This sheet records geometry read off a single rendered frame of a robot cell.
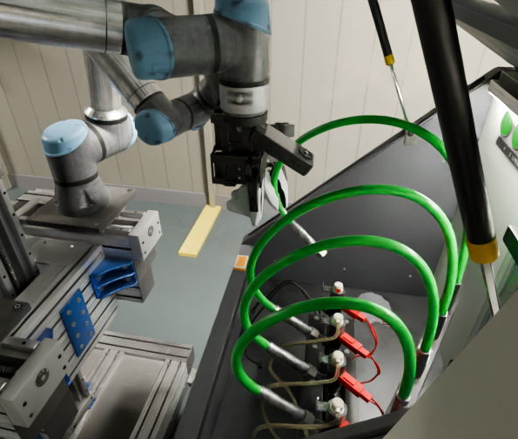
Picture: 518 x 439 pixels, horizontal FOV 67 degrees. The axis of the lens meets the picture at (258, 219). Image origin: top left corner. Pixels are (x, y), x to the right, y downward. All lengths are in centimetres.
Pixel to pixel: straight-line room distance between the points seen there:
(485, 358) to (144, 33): 48
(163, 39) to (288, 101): 214
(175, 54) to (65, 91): 273
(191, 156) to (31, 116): 128
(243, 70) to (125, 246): 74
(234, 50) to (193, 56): 6
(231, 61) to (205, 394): 59
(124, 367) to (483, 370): 163
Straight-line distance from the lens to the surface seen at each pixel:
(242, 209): 68
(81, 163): 114
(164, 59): 54
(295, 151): 63
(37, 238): 133
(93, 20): 65
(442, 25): 24
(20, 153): 376
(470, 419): 32
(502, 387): 30
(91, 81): 116
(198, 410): 79
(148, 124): 83
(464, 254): 73
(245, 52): 56
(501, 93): 85
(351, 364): 80
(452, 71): 24
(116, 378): 181
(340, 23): 253
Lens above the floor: 163
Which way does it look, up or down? 34 degrees down
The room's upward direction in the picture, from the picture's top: straight up
